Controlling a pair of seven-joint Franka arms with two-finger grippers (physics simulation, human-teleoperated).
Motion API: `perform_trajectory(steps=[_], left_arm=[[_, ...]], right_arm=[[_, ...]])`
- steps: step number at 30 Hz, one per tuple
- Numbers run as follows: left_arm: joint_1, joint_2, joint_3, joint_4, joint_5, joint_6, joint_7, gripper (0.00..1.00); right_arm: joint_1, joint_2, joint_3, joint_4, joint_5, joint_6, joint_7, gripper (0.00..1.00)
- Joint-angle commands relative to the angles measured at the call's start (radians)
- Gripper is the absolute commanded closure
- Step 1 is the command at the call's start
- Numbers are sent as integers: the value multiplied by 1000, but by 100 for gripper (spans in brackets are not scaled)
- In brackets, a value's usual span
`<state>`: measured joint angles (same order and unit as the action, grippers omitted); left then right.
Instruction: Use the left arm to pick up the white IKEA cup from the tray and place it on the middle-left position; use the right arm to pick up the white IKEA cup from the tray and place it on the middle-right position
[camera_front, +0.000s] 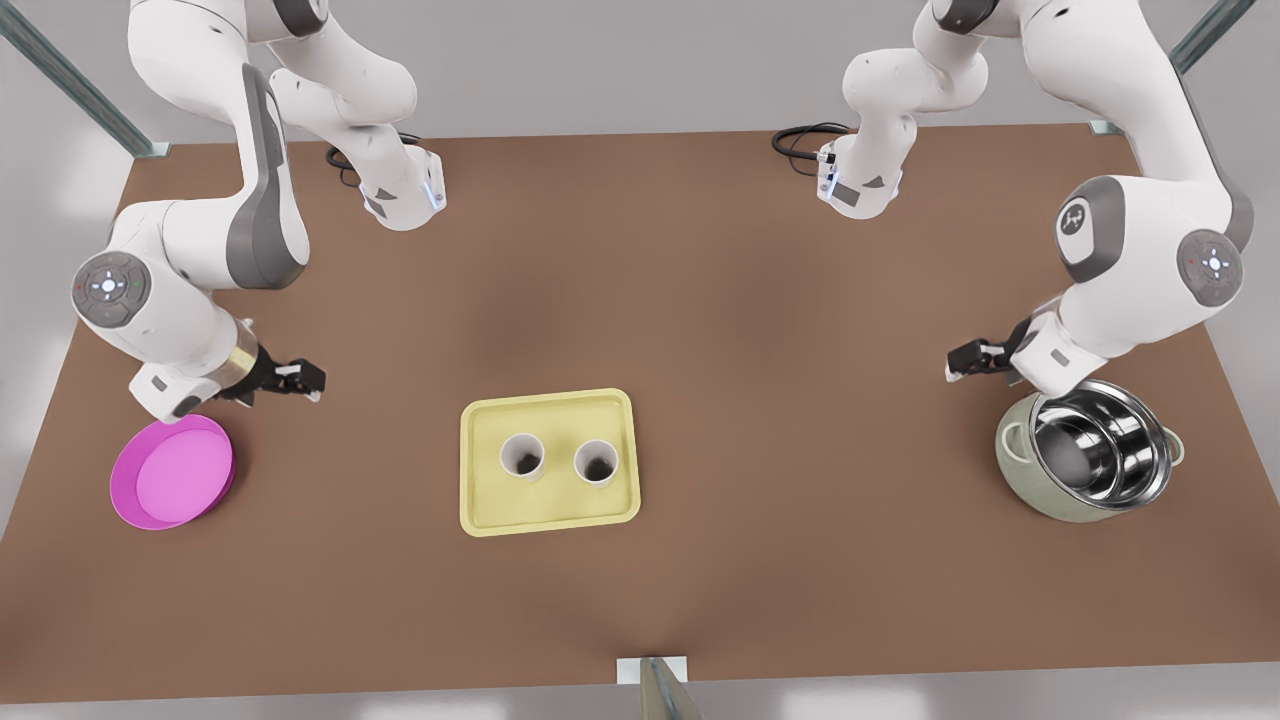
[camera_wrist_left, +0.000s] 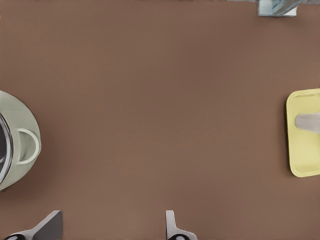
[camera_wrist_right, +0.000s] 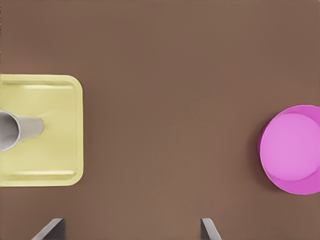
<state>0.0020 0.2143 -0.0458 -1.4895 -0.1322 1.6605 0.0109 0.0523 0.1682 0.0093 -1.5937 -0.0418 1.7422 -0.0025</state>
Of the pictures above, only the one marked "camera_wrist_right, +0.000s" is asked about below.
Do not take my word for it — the white IKEA cup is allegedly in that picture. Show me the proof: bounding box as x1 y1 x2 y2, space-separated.
0 110 45 152

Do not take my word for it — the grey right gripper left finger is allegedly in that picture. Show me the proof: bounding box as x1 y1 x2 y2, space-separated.
30 217 66 240

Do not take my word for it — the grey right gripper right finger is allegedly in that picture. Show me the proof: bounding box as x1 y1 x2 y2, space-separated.
200 218 222 240

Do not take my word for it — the pink bowl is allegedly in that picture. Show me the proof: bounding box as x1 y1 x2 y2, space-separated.
257 105 320 196

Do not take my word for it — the pale yellow tray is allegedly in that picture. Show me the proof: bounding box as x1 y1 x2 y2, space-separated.
0 74 84 188

